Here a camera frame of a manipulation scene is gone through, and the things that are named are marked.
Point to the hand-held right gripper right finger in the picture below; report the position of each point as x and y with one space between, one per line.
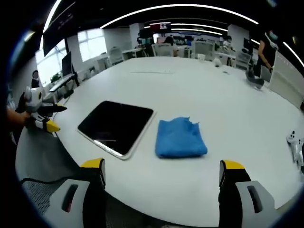
247 202

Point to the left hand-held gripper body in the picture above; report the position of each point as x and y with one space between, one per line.
33 99

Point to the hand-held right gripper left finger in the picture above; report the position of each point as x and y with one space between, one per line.
76 202

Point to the dark square mirror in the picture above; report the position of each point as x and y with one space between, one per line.
116 128

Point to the blue cleaning cloth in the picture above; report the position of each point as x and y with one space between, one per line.
179 139

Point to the person's left hand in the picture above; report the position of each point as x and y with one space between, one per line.
17 116

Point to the grey mesh office chair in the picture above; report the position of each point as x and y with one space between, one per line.
47 166

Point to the black computer monitor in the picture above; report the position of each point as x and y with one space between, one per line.
67 64

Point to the white device with black knobs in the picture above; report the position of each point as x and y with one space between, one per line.
295 147

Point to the hanging dark screen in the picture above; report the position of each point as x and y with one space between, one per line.
58 26

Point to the white office chair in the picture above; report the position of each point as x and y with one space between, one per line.
162 50
116 55

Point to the grey and black object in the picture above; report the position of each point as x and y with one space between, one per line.
254 80

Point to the white partition panel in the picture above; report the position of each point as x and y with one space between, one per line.
286 78

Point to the small white object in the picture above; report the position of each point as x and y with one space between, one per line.
216 61

